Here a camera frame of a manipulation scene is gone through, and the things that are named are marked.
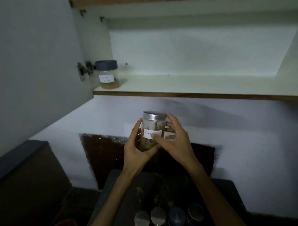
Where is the person's left hand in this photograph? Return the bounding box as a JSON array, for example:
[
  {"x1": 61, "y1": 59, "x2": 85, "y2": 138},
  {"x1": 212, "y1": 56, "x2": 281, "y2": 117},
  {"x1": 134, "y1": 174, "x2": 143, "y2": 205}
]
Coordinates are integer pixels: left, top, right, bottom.
[{"x1": 123, "y1": 118, "x2": 161, "y2": 174}]

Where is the person's right hand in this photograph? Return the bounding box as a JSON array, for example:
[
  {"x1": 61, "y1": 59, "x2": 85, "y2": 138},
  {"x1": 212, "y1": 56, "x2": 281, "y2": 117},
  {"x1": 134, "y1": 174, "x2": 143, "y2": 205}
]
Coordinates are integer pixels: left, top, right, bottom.
[{"x1": 152, "y1": 113, "x2": 206, "y2": 174}]

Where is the glass jar with silver lid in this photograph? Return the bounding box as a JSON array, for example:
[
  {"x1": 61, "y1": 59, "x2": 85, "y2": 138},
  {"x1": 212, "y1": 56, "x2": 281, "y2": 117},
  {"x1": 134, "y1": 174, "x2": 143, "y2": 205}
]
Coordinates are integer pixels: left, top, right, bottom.
[{"x1": 139, "y1": 110, "x2": 167, "y2": 152}]

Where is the person's left forearm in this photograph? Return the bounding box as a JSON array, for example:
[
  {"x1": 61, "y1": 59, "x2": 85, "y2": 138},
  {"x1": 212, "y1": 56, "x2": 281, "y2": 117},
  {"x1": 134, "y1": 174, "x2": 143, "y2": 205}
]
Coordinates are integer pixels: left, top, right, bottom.
[{"x1": 91, "y1": 168, "x2": 138, "y2": 226}]

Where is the person's right forearm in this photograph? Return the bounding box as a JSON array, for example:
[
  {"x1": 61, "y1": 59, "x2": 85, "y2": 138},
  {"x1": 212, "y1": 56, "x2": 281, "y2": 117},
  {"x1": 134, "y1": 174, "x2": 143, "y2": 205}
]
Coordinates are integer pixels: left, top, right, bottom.
[{"x1": 186, "y1": 163, "x2": 248, "y2": 226}]

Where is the small jar with silver lid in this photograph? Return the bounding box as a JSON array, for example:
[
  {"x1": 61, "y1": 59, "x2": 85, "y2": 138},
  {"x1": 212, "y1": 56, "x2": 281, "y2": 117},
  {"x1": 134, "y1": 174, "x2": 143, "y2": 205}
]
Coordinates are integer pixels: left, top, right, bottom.
[
  {"x1": 150, "y1": 206, "x2": 167, "y2": 226},
  {"x1": 134, "y1": 210, "x2": 151, "y2": 226}
]

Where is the small jar with blue lid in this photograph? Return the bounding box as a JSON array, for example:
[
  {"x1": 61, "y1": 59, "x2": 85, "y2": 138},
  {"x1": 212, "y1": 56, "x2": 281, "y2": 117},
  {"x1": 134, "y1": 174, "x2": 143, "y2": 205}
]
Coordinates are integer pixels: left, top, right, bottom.
[{"x1": 168, "y1": 206, "x2": 187, "y2": 226}]

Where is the glass jar with blue lid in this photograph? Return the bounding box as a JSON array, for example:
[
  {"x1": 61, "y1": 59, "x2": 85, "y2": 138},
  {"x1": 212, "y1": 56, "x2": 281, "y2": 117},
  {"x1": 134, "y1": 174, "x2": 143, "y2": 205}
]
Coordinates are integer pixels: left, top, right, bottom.
[{"x1": 95, "y1": 60, "x2": 120, "y2": 90}]

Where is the metal cabinet door hinge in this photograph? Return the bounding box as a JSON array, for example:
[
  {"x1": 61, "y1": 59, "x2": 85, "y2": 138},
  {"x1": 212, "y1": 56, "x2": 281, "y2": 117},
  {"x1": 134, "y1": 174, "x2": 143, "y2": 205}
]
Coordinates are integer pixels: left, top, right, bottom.
[{"x1": 76, "y1": 61, "x2": 96, "y2": 82}]

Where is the dark side counter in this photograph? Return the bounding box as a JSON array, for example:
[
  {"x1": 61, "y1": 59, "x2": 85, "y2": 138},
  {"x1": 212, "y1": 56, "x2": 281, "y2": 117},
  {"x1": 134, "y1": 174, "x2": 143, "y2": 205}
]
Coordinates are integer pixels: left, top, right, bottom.
[{"x1": 0, "y1": 140, "x2": 72, "y2": 226}]

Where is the grey cabinet door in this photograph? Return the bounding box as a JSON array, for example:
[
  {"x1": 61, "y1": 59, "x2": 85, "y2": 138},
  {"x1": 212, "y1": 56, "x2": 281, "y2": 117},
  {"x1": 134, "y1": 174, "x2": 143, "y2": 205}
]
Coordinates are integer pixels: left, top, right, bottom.
[{"x1": 0, "y1": 0, "x2": 94, "y2": 157}]

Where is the white wall cabinet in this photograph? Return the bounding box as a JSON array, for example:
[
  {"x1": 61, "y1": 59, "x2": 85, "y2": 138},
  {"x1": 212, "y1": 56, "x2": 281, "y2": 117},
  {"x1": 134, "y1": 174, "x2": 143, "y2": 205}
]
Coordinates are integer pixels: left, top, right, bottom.
[{"x1": 69, "y1": 0, "x2": 298, "y2": 102}]

